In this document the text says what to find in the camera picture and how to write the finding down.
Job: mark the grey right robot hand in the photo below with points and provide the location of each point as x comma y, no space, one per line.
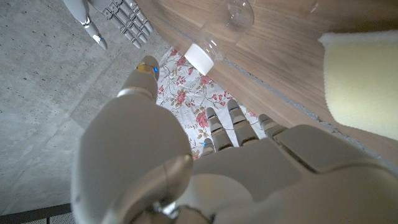
124,15

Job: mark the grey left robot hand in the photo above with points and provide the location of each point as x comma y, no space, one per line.
248,174

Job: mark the clear medicine bottle white cap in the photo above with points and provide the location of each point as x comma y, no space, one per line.
200,59

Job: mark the floral backdrop cloth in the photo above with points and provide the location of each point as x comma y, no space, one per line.
186,93

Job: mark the yellow sponge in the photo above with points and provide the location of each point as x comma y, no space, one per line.
360,87

